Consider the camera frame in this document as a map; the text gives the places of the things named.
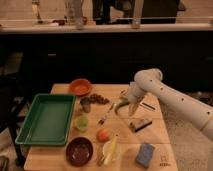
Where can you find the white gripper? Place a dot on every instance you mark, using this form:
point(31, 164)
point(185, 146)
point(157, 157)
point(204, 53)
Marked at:
point(134, 95)

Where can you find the green pepper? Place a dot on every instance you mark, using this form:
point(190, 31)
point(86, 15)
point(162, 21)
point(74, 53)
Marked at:
point(121, 104)

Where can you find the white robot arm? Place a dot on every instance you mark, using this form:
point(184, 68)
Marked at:
point(196, 112)

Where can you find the orange red bowl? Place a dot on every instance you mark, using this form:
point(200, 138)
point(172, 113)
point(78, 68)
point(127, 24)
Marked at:
point(80, 87)

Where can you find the dark maroon bowl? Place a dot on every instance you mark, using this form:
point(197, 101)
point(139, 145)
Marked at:
point(79, 151)

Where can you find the small fork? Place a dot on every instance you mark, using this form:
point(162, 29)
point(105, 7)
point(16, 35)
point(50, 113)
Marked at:
point(103, 119)

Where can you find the brown grape cluster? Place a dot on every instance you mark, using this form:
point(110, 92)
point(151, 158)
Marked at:
point(99, 99)

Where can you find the yellow banana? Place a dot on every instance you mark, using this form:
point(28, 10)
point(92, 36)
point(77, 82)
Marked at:
point(111, 150)

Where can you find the orange fruit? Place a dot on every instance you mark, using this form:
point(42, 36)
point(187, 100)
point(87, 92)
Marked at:
point(103, 135)

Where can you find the small white plate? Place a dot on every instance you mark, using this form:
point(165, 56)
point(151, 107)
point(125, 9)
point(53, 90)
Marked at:
point(116, 150)

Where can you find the metal cup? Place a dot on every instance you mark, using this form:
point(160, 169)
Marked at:
point(86, 104)

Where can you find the blue sponge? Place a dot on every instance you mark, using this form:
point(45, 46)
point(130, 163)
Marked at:
point(145, 154)

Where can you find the small green cup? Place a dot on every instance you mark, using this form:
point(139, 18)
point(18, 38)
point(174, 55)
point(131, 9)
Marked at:
point(81, 123)

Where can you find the green plastic tray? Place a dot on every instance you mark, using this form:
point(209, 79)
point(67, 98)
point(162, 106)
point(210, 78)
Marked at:
point(47, 122)

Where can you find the black chair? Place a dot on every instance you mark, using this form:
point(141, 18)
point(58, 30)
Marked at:
point(9, 110)

